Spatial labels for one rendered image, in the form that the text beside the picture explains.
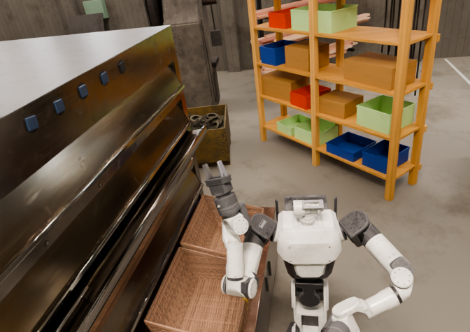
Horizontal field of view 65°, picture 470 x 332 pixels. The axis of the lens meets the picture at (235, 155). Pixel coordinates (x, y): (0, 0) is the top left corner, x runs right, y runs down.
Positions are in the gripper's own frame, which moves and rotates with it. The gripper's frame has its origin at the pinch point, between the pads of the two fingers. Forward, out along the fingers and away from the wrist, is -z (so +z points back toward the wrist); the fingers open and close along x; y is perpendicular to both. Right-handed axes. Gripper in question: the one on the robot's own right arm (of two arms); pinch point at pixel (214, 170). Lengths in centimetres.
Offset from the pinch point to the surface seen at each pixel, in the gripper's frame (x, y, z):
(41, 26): -844, -388, -371
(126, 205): -56, 10, 6
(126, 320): -66, 27, 58
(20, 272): -29, 66, 5
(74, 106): -34, 26, -41
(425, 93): 3, -290, 33
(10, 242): -24, 66, -5
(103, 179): -48, 19, -10
